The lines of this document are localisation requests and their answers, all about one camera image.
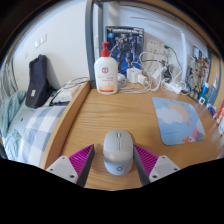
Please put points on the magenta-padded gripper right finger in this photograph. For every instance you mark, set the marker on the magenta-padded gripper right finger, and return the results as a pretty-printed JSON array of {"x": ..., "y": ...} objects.
[{"x": 160, "y": 166}]

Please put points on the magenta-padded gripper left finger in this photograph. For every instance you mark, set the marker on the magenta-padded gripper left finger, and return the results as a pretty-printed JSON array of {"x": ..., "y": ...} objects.
[{"x": 63, "y": 166}]

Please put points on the grey computer mouse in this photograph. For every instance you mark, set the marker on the grey computer mouse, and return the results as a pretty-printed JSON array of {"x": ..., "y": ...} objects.
[{"x": 117, "y": 151}]

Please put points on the light blue cloud-print mouse pad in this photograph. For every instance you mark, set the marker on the light blue cloud-print mouse pad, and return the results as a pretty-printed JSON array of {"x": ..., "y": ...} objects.
[{"x": 176, "y": 120}]

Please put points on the plaid bedding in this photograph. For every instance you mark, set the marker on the plaid bedding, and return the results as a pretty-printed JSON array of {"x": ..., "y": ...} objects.
[{"x": 41, "y": 130}]

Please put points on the teal blanket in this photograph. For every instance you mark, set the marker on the teal blanket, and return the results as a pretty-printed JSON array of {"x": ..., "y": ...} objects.
[{"x": 10, "y": 113}]

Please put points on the small white timer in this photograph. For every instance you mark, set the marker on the small white timer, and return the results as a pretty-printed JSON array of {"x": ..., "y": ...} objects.
[{"x": 202, "y": 100}]

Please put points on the white power strip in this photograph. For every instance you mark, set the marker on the white power strip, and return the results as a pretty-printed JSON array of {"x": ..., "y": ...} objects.
[{"x": 172, "y": 88}]

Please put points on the red snack tube can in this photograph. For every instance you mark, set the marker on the red snack tube can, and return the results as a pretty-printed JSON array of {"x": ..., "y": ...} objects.
[{"x": 221, "y": 113}]

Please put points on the black bag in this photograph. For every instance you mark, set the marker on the black bag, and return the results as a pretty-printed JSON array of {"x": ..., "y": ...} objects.
[{"x": 38, "y": 83}]

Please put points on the blue tube with white cap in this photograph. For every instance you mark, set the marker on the blue tube with white cap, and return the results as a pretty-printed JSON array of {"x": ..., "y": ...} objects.
[{"x": 205, "y": 90}]

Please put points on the blue spray bottle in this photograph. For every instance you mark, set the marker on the blue spray bottle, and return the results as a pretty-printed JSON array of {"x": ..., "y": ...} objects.
[{"x": 213, "y": 93}]

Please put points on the white charger block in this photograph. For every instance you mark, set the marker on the white charger block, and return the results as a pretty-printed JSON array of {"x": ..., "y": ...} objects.
[{"x": 134, "y": 75}]

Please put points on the beige robot model figure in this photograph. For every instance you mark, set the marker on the beige robot model figure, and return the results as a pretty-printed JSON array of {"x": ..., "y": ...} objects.
[{"x": 198, "y": 75}]

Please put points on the white red-capped pump bottle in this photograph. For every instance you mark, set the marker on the white red-capped pump bottle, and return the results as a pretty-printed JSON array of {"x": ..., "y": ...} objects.
[{"x": 106, "y": 75}]

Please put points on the blue robot model kit box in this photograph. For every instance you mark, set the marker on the blue robot model kit box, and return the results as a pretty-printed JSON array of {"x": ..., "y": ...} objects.
[{"x": 128, "y": 46}]

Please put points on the white wall socket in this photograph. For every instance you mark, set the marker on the white wall socket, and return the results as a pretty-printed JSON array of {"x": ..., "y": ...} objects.
[{"x": 153, "y": 46}]

